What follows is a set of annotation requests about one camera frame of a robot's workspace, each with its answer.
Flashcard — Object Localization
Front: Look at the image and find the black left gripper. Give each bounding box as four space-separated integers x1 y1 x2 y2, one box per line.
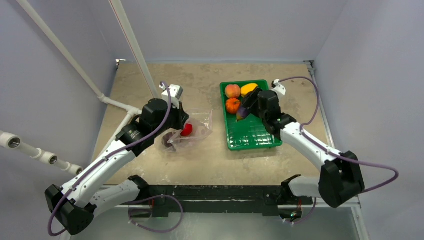
152 99 189 137

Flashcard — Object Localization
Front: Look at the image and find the purple toy eggplant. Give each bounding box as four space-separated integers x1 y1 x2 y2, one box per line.
236 106 250 122

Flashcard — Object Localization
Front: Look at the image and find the dark red toy apple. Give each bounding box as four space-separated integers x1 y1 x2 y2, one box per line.
161 132 181 148

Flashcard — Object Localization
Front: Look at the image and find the red toy tomato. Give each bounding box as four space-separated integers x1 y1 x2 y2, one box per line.
180 123 194 137

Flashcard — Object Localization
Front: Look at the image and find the clear pink zip top bag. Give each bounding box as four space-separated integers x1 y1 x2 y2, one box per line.
157 108 213 153

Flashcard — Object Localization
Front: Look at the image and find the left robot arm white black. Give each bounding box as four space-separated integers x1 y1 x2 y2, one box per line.
44 98 190 237

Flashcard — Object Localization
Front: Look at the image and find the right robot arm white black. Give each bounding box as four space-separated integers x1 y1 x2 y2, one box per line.
239 87 365 208

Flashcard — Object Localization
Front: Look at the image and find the yellow toy bell pepper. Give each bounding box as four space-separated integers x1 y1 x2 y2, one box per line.
240 83 258 98

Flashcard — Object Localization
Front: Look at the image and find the orange toy pumpkin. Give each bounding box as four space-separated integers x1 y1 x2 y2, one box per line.
225 98 241 115

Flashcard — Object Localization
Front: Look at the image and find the green plastic tray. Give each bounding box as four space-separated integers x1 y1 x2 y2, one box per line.
219 79 283 151

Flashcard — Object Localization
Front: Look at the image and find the toy peach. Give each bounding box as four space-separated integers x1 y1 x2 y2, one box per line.
224 84 241 99

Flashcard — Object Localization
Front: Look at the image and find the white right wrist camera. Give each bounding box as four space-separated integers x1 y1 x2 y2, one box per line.
271 79 286 98

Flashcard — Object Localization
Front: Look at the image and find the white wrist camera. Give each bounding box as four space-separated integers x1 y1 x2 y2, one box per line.
271 79 286 98
159 82 184 109

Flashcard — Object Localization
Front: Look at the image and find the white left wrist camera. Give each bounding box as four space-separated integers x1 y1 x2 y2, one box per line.
159 82 184 109

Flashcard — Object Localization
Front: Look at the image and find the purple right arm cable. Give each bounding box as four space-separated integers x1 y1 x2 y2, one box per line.
274 76 400 195

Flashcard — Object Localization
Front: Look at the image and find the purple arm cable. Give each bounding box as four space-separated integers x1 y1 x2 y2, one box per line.
274 76 400 195
47 80 173 237

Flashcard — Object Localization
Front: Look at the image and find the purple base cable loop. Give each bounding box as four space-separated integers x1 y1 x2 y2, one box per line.
127 195 184 234

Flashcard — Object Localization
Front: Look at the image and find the white pvc pipe frame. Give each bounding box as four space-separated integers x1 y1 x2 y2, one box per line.
0 0 160 176

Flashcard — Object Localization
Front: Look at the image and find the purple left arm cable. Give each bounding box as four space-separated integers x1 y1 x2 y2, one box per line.
47 80 173 237

